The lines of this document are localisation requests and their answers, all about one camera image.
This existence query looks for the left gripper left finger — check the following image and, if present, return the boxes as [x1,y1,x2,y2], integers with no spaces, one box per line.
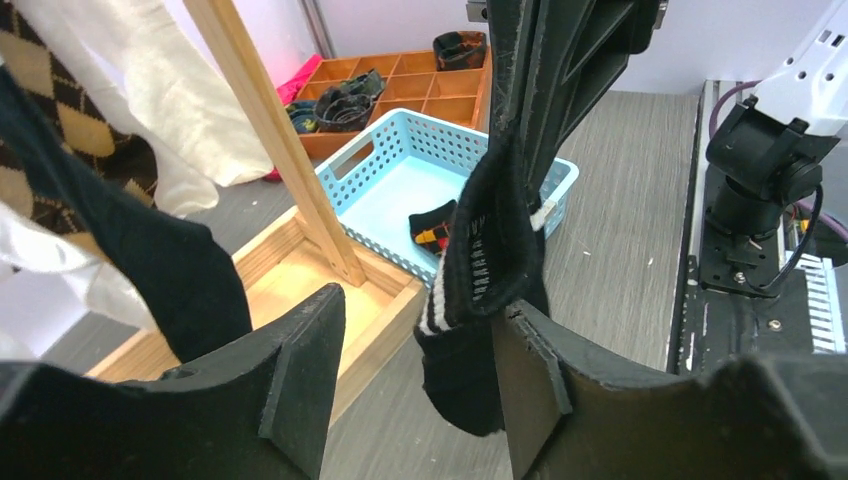
[1,283,345,479]

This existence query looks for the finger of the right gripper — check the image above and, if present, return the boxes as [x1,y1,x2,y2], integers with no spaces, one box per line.
[523,1,661,192]
[486,0,537,197]

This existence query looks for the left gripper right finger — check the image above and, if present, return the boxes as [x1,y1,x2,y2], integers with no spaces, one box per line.
[492,301,847,479]

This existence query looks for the black sock white stripes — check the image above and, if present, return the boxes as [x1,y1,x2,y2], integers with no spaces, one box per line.
[1,68,252,362]

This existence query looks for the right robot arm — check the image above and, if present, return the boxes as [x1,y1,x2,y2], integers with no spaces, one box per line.
[485,1,847,297]

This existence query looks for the wooden compartment tray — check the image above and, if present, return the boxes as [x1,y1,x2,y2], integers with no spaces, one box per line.
[291,50,492,130]

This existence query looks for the rolled dark sock right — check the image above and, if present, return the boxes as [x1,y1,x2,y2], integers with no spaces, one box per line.
[340,68,387,100]

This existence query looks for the light blue plastic basket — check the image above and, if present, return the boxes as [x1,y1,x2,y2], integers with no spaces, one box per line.
[314,107,581,287]

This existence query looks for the wooden hanging rack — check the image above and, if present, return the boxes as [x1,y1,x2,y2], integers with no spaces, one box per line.
[86,0,429,425]

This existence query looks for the rolled dark sock centre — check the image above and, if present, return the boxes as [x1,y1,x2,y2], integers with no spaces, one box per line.
[314,87,376,133]

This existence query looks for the red yellow argyle sock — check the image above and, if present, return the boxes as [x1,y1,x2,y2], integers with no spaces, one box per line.
[408,200,458,257]

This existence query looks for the rolled dark sock in tray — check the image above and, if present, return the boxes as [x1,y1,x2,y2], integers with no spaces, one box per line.
[285,100,319,135]

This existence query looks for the pink cloth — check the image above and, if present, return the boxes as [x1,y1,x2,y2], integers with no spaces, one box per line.
[264,52,325,183]

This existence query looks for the white sock middle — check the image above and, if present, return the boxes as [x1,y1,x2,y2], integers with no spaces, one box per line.
[1,203,159,332]

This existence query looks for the white sock right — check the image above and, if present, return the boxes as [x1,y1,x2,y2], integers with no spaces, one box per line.
[14,1,272,218]

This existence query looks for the brown argyle sock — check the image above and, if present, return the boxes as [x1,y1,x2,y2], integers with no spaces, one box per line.
[1,2,158,238]

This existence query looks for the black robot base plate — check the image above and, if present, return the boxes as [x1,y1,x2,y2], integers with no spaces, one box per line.
[665,92,848,376]

